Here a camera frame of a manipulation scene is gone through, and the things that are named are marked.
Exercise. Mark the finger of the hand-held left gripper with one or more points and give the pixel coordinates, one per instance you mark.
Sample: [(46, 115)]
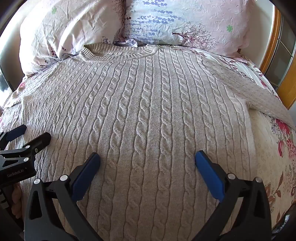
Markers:
[(14, 134), (40, 139)]

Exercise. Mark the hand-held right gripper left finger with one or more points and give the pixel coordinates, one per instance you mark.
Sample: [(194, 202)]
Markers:
[(84, 176)]

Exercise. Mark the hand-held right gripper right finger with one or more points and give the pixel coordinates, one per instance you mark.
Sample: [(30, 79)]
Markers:
[(209, 176)]

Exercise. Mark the person's left hand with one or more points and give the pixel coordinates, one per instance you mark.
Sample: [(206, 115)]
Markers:
[(15, 197)]

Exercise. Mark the floral bed sheet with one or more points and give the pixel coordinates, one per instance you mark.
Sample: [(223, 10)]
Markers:
[(272, 148)]

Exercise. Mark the grey headboard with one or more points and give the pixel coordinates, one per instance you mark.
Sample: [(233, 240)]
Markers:
[(10, 55)]

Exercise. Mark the wooden framed glass door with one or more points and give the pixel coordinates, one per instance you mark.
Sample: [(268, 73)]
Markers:
[(281, 60)]

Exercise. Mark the pink and blue floral pillow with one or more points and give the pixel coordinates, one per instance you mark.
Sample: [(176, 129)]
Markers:
[(185, 23)]

